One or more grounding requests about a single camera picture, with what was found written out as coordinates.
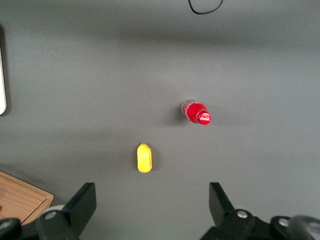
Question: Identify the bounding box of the yellow plastic banana toy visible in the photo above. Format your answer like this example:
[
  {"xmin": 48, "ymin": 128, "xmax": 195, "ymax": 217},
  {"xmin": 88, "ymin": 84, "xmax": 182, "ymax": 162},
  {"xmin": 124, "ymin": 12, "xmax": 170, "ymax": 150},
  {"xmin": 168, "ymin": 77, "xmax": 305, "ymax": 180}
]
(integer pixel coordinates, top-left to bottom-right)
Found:
[{"xmin": 136, "ymin": 142, "xmax": 154, "ymax": 174}]

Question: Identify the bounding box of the light wooden box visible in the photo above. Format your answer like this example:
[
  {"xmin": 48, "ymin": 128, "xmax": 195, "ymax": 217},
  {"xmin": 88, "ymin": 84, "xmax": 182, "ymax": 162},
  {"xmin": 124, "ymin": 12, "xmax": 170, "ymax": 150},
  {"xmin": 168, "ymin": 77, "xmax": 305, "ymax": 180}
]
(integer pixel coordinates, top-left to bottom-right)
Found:
[{"xmin": 0, "ymin": 170, "xmax": 55, "ymax": 226}]

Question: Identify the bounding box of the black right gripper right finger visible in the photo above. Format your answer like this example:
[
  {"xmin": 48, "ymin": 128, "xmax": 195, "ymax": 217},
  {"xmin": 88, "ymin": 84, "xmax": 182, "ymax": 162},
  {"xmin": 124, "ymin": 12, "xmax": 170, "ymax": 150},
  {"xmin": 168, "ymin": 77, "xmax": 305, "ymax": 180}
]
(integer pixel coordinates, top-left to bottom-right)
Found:
[{"xmin": 198, "ymin": 182, "xmax": 320, "ymax": 240}]

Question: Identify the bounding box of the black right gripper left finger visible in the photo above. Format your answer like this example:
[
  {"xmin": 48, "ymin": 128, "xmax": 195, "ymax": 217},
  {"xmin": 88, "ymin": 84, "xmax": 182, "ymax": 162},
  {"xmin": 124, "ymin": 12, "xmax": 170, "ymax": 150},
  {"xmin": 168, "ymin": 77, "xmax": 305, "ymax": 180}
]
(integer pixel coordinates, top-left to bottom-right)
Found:
[{"xmin": 0, "ymin": 182, "xmax": 98, "ymax": 240}]

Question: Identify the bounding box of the white rectangular tray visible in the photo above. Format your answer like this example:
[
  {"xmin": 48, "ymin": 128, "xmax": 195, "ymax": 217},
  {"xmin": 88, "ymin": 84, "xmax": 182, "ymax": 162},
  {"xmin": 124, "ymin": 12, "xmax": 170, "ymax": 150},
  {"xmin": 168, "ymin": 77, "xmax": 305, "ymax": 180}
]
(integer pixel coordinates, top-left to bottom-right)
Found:
[{"xmin": 0, "ymin": 24, "xmax": 8, "ymax": 116}]

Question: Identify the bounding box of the thin black cable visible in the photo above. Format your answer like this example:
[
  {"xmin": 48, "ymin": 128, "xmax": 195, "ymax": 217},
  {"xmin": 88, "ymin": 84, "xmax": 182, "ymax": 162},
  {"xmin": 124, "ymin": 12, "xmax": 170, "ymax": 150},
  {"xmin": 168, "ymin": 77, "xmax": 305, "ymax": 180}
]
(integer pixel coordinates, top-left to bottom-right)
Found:
[{"xmin": 187, "ymin": 0, "xmax": 224, "ymax": 15}]

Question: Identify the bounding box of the red cola bottle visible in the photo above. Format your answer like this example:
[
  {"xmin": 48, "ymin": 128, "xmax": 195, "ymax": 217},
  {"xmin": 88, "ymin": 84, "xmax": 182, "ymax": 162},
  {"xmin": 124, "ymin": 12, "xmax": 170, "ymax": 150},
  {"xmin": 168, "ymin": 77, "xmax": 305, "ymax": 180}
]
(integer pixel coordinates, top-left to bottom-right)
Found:
[{"xmin": 180, "ymin": 98, "xmax": 213, "ymax": 127}]

